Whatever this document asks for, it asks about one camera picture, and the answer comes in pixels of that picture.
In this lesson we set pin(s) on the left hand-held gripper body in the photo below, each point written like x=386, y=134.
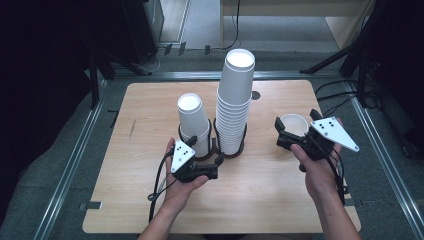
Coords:
x=182, y=156

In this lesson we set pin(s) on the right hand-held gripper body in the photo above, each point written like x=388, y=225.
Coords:
x=333, y=131

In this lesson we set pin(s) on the single white paper cup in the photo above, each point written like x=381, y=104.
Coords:
x=296, y=125

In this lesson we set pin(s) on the stack of white paper cups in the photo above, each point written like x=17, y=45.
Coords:
x=193, y=116
x=235, y=116

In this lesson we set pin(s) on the person's left hand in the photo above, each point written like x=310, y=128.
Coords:
x=176, y=193

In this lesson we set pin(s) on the person's right hand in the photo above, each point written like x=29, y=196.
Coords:
x=320, y=180

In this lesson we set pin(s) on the dark round table grommet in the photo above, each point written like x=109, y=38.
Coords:
x=255, y=95

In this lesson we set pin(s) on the black tripod stand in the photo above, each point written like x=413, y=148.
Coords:
x=333, y=59

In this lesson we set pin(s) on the light wooden desk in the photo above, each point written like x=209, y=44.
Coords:
x=300, y=8

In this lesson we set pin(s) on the black metal stand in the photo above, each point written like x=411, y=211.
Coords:
x=94, y=86

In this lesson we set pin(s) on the black cabinet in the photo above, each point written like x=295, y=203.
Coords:
x=140, y=26

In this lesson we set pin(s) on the aluminium frame rail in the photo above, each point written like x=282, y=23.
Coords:
x=383, y=156
x=186, y=76
x=71, y=160

